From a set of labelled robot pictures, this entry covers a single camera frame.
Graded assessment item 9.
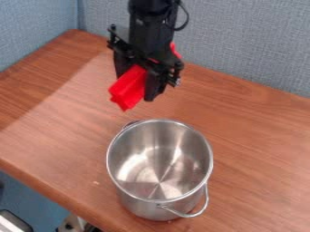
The metal pot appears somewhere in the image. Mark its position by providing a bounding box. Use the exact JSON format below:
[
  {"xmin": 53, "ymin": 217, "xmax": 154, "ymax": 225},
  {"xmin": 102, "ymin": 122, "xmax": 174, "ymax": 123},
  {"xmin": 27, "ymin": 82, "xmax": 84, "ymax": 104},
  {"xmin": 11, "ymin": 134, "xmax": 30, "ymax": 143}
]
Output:
[{"xmin": 106, "ymin": 119, "xmax": 213, "ymax": 221}]

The red plastic block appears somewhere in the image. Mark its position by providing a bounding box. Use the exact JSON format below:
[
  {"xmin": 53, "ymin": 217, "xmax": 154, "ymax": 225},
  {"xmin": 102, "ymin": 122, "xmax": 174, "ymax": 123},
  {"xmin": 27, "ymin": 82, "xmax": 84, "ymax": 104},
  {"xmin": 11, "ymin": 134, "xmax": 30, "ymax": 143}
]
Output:
[{"xmin": 109, "ymin": 43, "xmax": 184, "ymax": 111}]

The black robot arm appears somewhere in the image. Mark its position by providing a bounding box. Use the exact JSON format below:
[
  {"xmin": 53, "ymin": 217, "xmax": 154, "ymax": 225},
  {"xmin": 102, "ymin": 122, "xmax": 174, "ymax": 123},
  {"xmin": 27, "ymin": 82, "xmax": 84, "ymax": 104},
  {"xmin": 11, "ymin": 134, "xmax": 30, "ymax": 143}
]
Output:
[{"xmin": 108, "ymin": 0, "xmax": 188, "ymax": 102}]

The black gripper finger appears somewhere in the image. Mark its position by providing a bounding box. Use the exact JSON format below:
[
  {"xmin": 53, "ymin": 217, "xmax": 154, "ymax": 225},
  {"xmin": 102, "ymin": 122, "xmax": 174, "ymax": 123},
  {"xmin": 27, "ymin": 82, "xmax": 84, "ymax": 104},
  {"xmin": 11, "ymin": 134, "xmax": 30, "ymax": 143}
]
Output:
[
  {"xmin": 113, "ymin": 50, "xmax": 134, "ymax": 78},
  {"xmin": 144, "ymin": 70, "xmax": 168, "ymax": 102}
]

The white object under table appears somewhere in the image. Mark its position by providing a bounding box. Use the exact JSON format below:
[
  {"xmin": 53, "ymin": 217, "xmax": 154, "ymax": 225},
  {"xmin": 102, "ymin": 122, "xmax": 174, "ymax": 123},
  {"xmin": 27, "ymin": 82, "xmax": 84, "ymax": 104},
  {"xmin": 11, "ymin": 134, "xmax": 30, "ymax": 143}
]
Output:
[{"xmin": 54, "ymin": 214, "xmax": 102, "ymax": 232}]

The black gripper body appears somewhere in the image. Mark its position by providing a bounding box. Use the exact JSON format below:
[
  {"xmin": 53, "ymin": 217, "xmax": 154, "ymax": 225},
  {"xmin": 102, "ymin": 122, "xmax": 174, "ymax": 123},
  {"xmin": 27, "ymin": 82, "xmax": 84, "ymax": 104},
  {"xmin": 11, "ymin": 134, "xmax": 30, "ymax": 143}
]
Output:
[{"xmin": 106, "ymin": 12, "xmax": 185, "ymax": 89}]

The black cable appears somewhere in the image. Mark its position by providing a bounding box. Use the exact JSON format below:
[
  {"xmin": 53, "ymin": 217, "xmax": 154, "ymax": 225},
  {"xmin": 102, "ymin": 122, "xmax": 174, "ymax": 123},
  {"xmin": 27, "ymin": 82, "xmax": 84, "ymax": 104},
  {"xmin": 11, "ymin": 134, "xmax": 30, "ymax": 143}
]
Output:
[{"xmin": 168, "ymin": 0, "xmax": 189, "ymax": 32}]

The grey device under table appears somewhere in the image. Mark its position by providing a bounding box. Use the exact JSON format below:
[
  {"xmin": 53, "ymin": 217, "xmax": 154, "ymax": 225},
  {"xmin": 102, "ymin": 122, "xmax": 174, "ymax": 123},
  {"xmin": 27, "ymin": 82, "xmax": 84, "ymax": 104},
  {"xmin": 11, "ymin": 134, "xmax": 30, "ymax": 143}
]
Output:
[{"xmin": 0, "ymin": 210, "xmax": 33, "ymax": 232}]

